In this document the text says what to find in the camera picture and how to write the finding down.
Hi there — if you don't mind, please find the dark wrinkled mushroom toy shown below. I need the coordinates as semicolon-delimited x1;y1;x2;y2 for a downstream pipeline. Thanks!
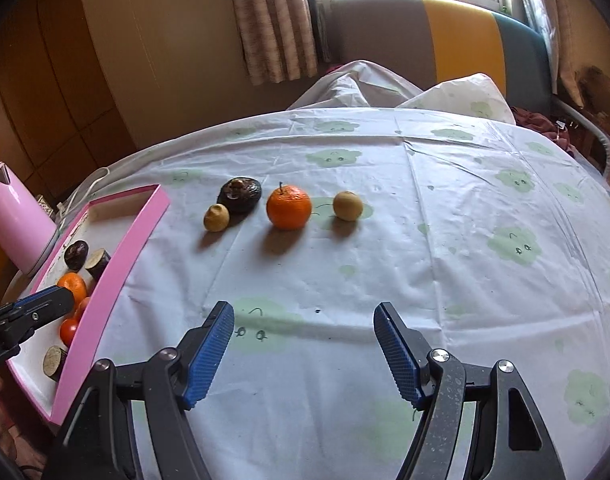
217;176;262;216

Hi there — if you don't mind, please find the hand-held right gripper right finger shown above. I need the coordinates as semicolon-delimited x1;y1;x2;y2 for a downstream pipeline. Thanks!
374;302;566;480

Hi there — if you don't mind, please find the white cloud-print tablecloth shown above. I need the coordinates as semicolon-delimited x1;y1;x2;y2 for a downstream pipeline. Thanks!
50;107;610;480

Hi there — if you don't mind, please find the white pillow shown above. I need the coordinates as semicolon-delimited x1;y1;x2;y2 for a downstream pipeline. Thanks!
397;73;516;126

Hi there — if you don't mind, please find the beige patterned curtain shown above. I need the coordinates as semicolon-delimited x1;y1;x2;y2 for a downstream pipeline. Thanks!
224;0;320;86
528;0;588;97

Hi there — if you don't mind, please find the pink shallow box tray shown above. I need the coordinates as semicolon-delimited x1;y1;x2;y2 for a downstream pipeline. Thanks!
7;184;171;426

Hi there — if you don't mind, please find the red cherry tomato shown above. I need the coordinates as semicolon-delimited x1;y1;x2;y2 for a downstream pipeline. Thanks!
59;319;80;348

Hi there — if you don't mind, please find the pink electric kettle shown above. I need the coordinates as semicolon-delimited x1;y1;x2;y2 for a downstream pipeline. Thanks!
0;161;59;277

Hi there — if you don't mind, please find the dark cut log toy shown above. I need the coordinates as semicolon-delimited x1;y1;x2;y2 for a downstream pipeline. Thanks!
85;248;112;281

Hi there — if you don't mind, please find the white crumpled sheet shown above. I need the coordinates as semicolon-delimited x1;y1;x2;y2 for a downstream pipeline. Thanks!
285;60;426;111

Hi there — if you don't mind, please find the white kettle cord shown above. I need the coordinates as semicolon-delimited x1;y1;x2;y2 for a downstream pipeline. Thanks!
57;167;110;221

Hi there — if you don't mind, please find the grey metal bed rail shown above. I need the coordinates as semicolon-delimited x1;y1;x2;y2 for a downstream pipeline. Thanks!
550;95;610;181

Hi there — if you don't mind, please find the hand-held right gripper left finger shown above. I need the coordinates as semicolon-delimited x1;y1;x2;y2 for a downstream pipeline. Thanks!
42;301;235;480

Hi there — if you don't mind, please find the wooden wardrobe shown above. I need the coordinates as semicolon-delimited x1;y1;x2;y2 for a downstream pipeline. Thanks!
0;0;136;201

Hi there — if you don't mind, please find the grey yellow blue headboard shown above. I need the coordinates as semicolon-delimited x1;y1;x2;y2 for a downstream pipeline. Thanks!
330;0;558;106

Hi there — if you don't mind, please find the dark avocado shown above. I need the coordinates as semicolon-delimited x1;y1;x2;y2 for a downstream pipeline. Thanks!
63;241;89;271

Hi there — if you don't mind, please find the dark red cloth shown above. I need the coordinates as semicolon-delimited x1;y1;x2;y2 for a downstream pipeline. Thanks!
509;105;583;156

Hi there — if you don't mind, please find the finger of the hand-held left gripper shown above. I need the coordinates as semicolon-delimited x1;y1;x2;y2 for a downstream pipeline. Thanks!
5;287;76;343

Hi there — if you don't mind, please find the orange tangerine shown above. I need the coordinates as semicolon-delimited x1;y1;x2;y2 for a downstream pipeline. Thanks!
56;272;88;306
266;182;313;231

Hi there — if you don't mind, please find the small tan longan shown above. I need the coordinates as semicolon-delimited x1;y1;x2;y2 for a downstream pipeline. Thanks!
333;190;363;222
203;203;230;233

